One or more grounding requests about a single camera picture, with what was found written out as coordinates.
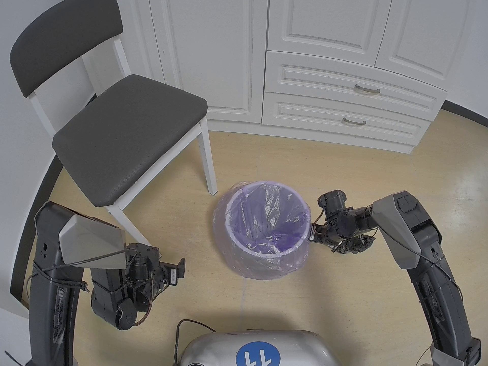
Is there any pale grey trash bin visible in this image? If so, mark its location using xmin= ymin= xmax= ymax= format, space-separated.
xmin=225 ymin=182 xmax=309 ymax=278

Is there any crumpled black plastic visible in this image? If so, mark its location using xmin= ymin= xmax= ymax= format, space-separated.
xmin=335 ymin=235 xmax=374 ymax=255

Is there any braided black cable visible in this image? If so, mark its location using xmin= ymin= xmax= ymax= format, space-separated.
xmin=133 ymin=281 xmax=158 ymax=328

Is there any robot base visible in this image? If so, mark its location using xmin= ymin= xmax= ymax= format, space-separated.
xmin=179 ymin=330 xmax=342 ymax=366

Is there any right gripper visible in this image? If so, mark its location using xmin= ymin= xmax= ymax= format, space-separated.
xmin=310 ymin=222 xmax=336 ymax=248

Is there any white wardrobe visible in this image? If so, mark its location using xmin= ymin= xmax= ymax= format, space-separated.
xmin=61 ymin=0 xmax=450 ymax=155

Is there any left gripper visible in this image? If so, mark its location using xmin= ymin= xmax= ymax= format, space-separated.
xmin=159 ymin=258 xmax=186 ymax=287

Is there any purple plastic bag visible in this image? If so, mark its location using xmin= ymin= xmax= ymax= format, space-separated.
xmin=213 ymin=180 xmax=310 ymax=280

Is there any white chair with grey seat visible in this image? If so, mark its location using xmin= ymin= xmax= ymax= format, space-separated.
xmin=9 ymin=0 xmax=218 ymax=246

